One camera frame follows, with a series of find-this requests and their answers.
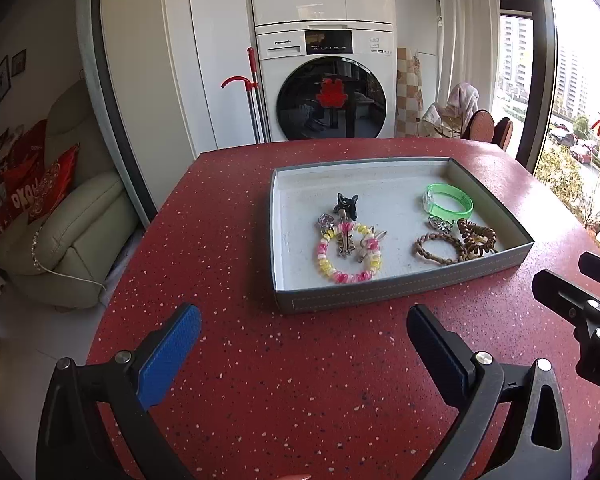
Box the dark window frame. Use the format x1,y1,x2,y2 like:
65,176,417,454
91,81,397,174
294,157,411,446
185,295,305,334
500,0,556,176

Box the brown wooden bead bracelet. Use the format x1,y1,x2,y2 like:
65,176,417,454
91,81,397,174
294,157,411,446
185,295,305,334
456,219,498,261

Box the cream leather sofa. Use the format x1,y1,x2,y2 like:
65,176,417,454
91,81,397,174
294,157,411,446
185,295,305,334
0,80,141,311

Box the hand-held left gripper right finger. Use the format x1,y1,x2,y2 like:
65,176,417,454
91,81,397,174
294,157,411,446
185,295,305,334
406,304,573,480

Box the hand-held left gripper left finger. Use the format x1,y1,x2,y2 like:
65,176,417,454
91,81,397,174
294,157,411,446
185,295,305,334
36,302,203,480

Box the white washing machine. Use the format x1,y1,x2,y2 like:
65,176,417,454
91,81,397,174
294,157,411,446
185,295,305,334
254,21,398,143

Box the grey rectangular tray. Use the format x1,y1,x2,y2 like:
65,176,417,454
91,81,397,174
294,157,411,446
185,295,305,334
270,156,535,315

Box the red printed cushion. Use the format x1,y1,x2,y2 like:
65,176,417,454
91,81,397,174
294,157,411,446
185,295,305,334
0,142,81,241

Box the white tall cabinet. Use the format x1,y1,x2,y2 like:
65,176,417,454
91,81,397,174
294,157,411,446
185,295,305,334
100,0,261,161

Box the pink yellow bead bracelet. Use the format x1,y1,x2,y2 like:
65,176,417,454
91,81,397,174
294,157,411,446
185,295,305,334
316,222,383,285

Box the metal hair clips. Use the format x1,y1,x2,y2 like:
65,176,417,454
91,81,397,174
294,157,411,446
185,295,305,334
335,210,358,258

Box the black hair claw clip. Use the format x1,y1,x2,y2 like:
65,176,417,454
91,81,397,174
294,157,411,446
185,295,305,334
332,192,359,223

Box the red handled mop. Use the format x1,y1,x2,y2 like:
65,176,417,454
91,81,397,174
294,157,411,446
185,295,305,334
221,47,271,143

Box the braided cord bracelet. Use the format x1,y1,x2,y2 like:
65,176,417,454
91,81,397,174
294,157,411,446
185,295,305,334
412,232,468,265

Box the green translucent bracelet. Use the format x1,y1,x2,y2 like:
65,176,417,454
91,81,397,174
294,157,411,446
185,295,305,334
422,183,474,221

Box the red paper cutout sticker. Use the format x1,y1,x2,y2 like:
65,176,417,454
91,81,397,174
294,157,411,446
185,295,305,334
319,76,346,106

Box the white cable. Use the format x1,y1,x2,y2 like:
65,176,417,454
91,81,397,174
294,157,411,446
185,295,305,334
30,225,108,293

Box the beige hair claw clip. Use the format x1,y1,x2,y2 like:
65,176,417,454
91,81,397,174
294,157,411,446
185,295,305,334
357,227,388,265

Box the brown round chair back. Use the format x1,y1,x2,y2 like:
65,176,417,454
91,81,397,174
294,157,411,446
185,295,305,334
495,116,514,151
467,109,496,145

